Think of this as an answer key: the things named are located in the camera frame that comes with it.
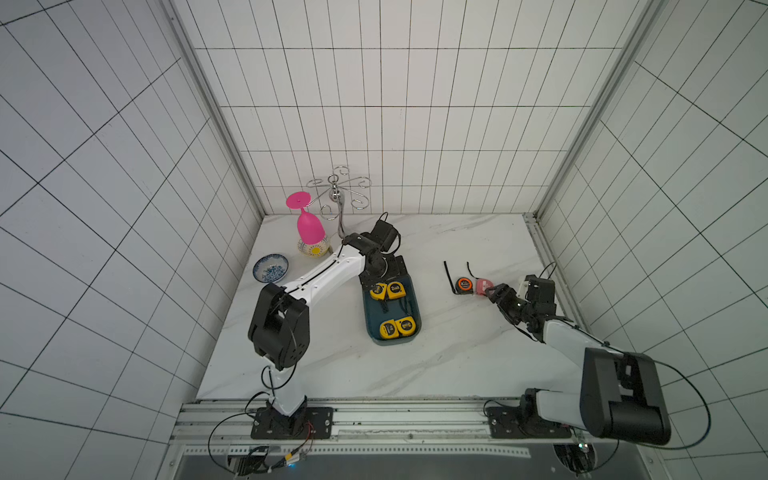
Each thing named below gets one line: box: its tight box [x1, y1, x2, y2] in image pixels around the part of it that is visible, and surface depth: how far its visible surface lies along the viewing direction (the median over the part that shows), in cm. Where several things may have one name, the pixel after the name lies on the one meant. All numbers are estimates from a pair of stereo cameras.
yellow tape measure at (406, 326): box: [395, 316, 417, 337], surface depth 89 cm
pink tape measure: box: [475, 278, 494, 296], surface depth 100 cm
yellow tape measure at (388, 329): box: [379, 319, 400, 339], surface depth 88 cm
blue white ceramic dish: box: [252, 253, 289, 283], surface depth 103 cm
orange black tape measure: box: [455, 277, 474, 295], surface depth 98 cm
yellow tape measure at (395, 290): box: [386, 281, 407, 299], surface depth 97 cm
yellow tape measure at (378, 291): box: [369, 283, 387, 300], surface depth 97 cm
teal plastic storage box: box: [362, 276, 422, 346], surface depth 94 cm
